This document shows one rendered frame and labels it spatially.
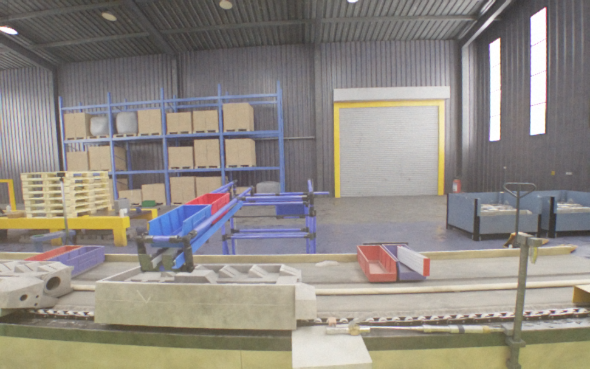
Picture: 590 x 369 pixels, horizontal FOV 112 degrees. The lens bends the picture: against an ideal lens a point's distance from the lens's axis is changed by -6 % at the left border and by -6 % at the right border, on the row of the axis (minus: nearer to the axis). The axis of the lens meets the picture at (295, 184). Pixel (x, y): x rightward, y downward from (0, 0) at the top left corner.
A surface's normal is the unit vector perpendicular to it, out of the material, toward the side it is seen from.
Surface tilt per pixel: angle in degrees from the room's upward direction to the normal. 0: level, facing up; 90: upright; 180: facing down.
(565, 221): 90
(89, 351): 90
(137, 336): 90
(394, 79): 90
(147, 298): 80
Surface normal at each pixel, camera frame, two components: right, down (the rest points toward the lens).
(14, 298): 1.00, -0.03
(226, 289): -0.04, -0.10
